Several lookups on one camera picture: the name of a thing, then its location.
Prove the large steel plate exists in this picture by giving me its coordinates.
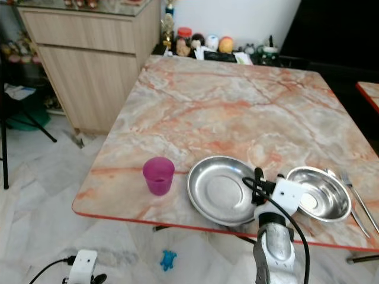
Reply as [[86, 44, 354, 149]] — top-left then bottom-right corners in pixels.
[[187, 156, 261, 227]]

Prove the small steel bowl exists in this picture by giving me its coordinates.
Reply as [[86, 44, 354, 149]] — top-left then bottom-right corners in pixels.
[[285, 166, 352, 223]]

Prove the purple plastic cup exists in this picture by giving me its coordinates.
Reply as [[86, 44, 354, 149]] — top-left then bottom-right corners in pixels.
[[142, 157, 175, 196]]

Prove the small blue toy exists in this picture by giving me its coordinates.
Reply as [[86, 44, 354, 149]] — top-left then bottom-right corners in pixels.
[[160, 250, 178, 272]]

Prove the steel fork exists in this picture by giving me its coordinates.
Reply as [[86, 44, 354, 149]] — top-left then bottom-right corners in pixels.
[[339, 170, 379, 235]]

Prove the green mug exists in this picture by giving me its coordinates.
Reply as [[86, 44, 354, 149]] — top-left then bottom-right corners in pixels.
[[259, 46, 281, 66]]

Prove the orange round figurine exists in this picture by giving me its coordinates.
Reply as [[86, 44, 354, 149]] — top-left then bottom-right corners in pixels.
[[218, 36, 235, 54]]

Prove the red edged marble table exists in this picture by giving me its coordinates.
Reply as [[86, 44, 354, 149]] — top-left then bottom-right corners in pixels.
[[356, 81, 379, 114]]

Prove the green plastic basin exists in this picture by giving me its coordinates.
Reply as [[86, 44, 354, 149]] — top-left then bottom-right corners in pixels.
[[7, 106, 52, 131]]

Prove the white round figurine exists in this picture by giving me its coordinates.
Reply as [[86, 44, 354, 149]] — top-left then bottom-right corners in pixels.
[[205, 35, 220, 51]]

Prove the white paper sheet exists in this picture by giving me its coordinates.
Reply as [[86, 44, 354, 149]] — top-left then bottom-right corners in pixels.
[[5, 84, 37, 101]]

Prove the dark brown figurine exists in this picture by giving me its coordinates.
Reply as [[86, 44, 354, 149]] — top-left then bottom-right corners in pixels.
[[191, 34, 205, 55]]

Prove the red lidded jar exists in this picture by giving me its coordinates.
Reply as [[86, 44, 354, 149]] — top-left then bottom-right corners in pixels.
[[175, 27, 193, 57]]

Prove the gold trophy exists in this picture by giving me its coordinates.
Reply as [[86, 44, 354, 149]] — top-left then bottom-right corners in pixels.
[[161, 0, 176, 49]]

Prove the light wooden cabinet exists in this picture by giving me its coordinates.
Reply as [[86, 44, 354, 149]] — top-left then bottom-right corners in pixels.
[[17, 0, 162, 134]]

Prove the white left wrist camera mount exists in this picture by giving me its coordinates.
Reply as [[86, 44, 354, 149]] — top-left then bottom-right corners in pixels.
[[66, 250, 99, 284]]

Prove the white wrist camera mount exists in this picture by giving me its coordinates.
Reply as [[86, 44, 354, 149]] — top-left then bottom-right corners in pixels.
[[256, 177, 307, 222], [66, 250, 99, 284]]

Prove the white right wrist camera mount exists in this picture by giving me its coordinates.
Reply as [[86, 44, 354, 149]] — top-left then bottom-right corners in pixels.
[[256, 177, 307, 222]]

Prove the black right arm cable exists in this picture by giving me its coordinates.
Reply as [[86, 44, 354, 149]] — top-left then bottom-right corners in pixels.
[[242, 176, 310, 284]]

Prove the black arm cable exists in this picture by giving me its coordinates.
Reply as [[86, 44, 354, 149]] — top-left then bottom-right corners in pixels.
[[28, 256, 75, 284], [242, 176, 310, 284]]

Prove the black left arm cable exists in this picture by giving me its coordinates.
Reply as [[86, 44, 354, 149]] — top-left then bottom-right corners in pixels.
[[28, 256, 75, 284]]

